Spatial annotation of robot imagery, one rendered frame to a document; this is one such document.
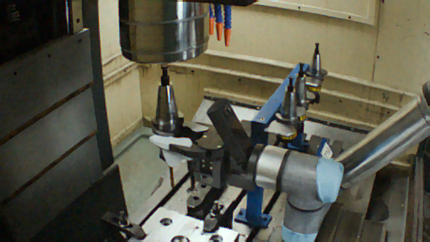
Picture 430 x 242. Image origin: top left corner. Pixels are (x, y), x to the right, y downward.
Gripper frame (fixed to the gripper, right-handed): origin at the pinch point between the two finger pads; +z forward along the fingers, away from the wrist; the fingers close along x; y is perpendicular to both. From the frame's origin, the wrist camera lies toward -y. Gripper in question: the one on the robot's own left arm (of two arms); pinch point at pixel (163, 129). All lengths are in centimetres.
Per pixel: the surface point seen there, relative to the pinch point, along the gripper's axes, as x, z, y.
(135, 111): 95, 81, 58
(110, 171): 29, 44, 43
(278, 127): 25.2, -15.6, 8.3
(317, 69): 62, -17, 5
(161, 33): -6.9, -5.1, -21.8
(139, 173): 65, 59, 72
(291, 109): 29.2, -17.6, 4.9
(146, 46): -7.9, -2.8, -19.5
